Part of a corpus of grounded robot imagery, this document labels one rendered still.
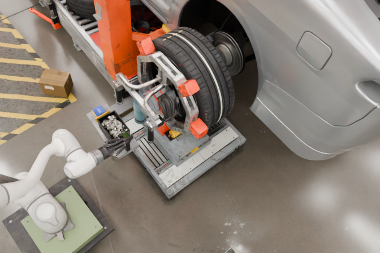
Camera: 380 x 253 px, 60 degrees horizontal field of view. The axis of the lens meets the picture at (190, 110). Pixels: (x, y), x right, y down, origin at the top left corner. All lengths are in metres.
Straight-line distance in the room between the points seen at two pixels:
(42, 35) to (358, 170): 3.26
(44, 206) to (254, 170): 1.66
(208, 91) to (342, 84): 0.68
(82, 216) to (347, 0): 1.88
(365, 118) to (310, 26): 0.50
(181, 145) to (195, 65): 0.93
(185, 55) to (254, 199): 1.41
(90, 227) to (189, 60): 1.20
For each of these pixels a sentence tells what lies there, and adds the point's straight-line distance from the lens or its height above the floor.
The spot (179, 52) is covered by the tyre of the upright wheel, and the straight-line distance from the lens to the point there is 1.87.
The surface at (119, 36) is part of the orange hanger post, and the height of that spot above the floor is 0.97.
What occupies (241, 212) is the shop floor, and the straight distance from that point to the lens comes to 2.74.
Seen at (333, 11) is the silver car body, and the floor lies 1.67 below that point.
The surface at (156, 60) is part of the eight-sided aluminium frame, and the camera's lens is 1.90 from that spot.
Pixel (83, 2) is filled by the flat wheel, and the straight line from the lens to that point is 3.28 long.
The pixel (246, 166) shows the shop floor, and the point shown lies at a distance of 2.89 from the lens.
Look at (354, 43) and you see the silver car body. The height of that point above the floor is 1.62.
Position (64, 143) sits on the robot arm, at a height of 0.89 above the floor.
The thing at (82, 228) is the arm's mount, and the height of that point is 0.37.
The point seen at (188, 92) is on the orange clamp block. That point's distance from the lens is 1.76.
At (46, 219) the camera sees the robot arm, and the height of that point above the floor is 0.64.
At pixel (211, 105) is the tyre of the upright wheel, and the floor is 1.00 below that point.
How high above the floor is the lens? 2.56
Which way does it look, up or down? 57 degrees down
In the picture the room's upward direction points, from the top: 11 degrees clockwise
